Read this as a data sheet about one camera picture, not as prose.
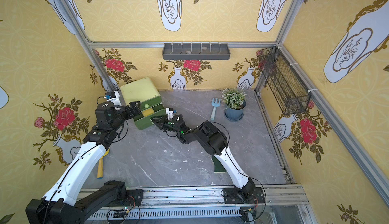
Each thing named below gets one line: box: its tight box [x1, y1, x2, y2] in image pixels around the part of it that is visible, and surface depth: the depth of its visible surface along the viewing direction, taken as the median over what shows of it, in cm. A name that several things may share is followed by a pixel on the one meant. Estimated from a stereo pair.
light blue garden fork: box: [210, 97, 221, 121], surface depth 112 cm
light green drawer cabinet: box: [120, 77, 166, 118], surface depth 94 cm
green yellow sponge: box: [211, 155, 227, 174], surface depth 83 cm
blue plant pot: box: [224, 104, 245, 122], surface depth 102 cm
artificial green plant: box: [220, 87, 248, 110], surface depth 95 cm
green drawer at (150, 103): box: [139, 95, 163, 111], surface depth 90 cm
